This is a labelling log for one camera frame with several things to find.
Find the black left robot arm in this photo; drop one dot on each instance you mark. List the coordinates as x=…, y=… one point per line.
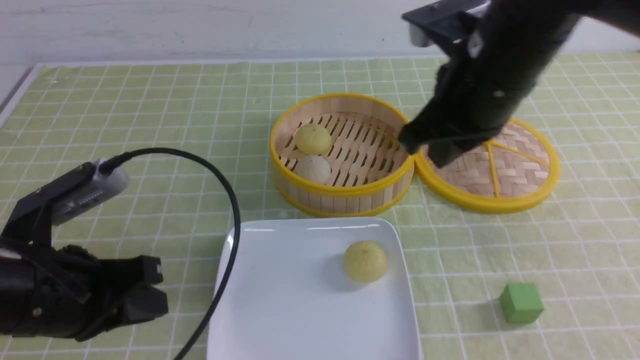
x=122, y=292

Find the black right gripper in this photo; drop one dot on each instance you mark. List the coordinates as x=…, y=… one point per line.
x=488, y=77

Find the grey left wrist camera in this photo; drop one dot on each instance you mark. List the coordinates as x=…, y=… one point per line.
x=98, y=190

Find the bamboo steamer lid yellow rim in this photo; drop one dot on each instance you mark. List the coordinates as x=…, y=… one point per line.
x=514, y=172

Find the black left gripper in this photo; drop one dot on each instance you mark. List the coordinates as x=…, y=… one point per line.
x=36, y=304

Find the yellow steamed bun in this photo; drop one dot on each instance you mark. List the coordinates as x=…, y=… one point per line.
x=365, y=262
x=313, y=139

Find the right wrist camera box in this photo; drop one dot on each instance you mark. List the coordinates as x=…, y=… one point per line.
x=444, y=22

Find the white square plate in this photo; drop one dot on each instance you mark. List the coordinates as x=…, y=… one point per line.
x=289, y=297

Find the bamboo steamer basket yellow rim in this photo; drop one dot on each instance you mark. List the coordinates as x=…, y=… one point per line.
x=369, y=170

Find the grey white steamed bun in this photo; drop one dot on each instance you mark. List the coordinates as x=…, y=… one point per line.
x=313, y=168

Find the green cube block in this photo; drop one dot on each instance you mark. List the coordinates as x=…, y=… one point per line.
x=521, y=303

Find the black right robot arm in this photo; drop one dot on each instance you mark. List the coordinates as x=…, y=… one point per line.
x=621, y=14

